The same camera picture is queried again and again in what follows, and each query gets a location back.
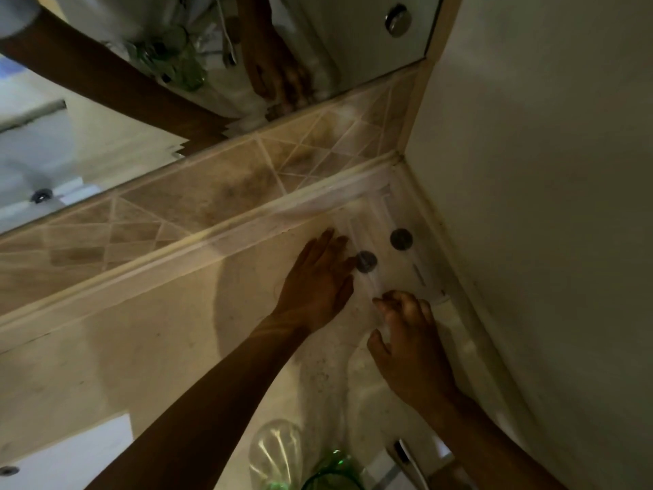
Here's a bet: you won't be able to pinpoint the person's right hand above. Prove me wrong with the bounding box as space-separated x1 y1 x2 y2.
367 289 460 409

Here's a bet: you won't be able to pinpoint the green glass cup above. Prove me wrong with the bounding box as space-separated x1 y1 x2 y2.
301 450 366 490
248 419 308 490

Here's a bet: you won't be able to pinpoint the white sink basin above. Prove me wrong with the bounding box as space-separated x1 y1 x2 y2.
0 412 135 490

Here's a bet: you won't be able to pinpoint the person's right forearm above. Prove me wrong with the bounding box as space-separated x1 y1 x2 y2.
418 392 567 490

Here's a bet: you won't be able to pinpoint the white toothbrush black bristles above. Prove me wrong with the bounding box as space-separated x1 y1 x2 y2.
387 438 431 490

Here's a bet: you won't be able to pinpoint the person's left forearm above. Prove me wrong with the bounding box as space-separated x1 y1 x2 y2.
86 321 312 490

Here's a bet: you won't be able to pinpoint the clear packet with round sticker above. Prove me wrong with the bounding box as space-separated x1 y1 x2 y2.
340 208 400 301
375 191 452 304

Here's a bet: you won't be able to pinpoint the chrome mirror fastener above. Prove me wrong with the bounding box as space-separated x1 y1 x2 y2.
385 3 412 37

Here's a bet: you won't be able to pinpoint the wall mirror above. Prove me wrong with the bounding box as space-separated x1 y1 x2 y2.
0 0 445 235

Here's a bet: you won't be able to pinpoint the person's left hand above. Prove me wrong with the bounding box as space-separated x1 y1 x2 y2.
270 228 358 335

